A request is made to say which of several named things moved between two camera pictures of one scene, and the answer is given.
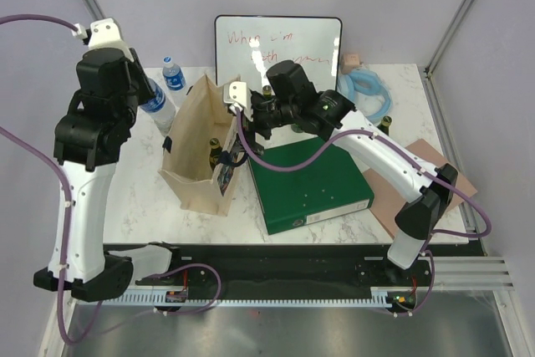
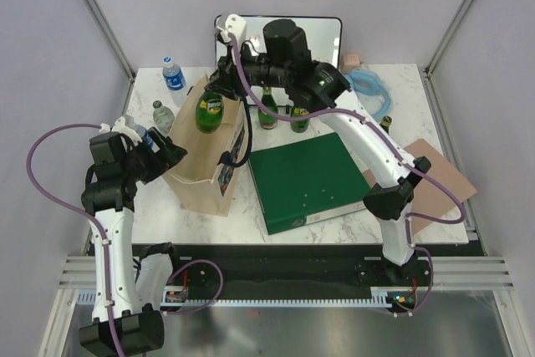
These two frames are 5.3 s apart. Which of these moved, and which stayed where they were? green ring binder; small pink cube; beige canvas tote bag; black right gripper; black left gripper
Moved: black left gripper; black right gripper
Stayed: small pink cube; beige canvas tote bag; green ring binder
